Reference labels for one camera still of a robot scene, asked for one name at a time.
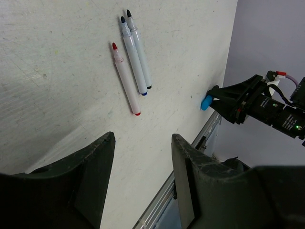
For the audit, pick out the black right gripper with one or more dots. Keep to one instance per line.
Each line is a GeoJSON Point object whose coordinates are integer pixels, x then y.
{"type": "Point", "coordinates": [264, 102]}

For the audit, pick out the blue cap white marker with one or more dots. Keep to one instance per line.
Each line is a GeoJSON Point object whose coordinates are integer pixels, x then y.
{"type": "Point", "coordinates": [133, 57]}

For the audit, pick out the red cap white marker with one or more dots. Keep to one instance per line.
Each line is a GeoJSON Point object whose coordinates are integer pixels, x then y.
{"type": "Point", "coordinates": [126, 80]}

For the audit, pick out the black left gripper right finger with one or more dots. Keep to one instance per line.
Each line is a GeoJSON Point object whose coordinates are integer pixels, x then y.
{"type": "Point", "coordinates": [267, 197]}

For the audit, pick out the aluminium frame rail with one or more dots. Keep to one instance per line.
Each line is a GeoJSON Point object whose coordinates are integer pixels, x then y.
{"type": "Point", "coordinates": [163, 212]}

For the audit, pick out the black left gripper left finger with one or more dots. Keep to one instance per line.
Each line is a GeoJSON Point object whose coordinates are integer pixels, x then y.
{"type": "Point", "coordinates": [67, 194]}

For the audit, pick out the black cap silver pen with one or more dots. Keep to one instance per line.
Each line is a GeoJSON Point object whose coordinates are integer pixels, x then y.
{"type": "Point", "coordinates": [140, 49]}

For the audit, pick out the light blue cap black highlighter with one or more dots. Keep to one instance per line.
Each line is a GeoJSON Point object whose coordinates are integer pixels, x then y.
{"type": "Point", "coordinates": [206, 102]}

